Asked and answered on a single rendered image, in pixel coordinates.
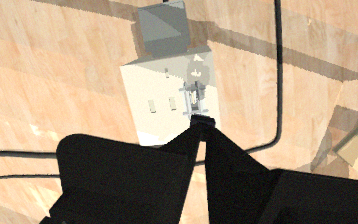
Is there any white power cube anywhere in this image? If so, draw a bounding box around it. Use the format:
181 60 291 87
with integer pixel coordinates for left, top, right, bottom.
0 45 221 160

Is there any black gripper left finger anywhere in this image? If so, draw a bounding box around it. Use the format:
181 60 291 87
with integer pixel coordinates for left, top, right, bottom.
56 124 202 224

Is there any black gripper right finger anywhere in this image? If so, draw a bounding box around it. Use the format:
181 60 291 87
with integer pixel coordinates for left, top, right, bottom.
205 127 358 224

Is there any black cable with grey plug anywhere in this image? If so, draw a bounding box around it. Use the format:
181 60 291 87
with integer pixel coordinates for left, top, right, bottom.
0 0 283 180

